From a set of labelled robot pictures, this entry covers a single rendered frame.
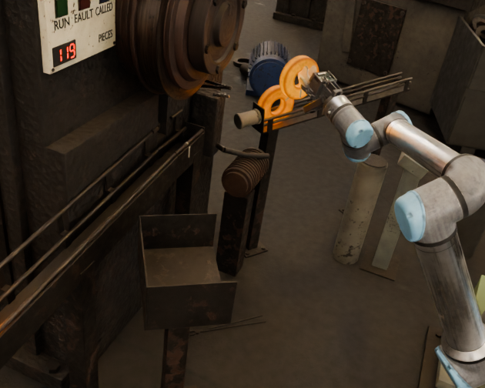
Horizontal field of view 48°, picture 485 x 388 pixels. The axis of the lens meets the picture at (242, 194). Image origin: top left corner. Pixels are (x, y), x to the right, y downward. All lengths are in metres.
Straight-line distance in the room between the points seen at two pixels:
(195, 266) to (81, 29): 0.65
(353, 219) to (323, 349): 0.58
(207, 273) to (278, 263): 1.03
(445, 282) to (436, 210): 0.24
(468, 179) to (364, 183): 0.93
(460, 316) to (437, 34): 2.75
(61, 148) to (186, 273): 0.44
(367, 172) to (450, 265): 0.86
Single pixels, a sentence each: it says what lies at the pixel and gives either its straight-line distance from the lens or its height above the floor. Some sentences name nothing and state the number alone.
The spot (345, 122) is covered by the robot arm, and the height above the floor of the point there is 0.84.
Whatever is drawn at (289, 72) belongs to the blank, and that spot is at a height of 0.89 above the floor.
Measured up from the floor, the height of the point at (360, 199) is 0.36.
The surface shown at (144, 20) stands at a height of 1.15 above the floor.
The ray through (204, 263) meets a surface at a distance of 1.45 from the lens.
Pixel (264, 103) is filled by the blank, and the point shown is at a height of 0.73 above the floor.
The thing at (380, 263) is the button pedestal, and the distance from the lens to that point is 2.54.
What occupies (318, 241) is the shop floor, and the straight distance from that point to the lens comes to 2.61.
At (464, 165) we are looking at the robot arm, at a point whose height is 0.95.
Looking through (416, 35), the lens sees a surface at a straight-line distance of 4.13.
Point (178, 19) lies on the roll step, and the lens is 1.44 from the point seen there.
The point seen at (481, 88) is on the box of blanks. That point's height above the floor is 0.50.
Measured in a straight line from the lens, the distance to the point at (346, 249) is 2.47.
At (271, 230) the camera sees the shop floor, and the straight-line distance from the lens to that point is 2.61.
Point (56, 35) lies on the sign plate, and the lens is 1.31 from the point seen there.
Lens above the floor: 1.56
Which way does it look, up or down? 33 degrees down
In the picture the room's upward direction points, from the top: 9 degrees clockwise
